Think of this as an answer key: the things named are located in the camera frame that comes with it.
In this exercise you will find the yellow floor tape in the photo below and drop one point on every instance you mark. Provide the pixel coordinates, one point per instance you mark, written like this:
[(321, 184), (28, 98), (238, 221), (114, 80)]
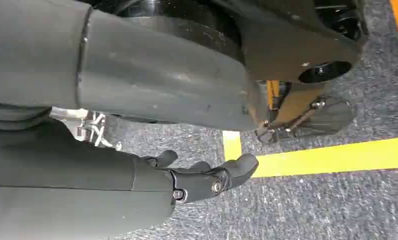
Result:
[(318, 159)]

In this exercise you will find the chrome metal fitting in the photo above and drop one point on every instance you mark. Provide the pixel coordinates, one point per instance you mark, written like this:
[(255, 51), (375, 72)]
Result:
[(96, 130)]

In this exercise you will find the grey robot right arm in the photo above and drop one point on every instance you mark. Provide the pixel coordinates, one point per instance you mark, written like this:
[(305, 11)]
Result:
[(29, 53)]

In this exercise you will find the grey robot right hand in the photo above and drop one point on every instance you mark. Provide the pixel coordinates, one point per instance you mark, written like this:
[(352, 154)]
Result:
[(159, 79)]

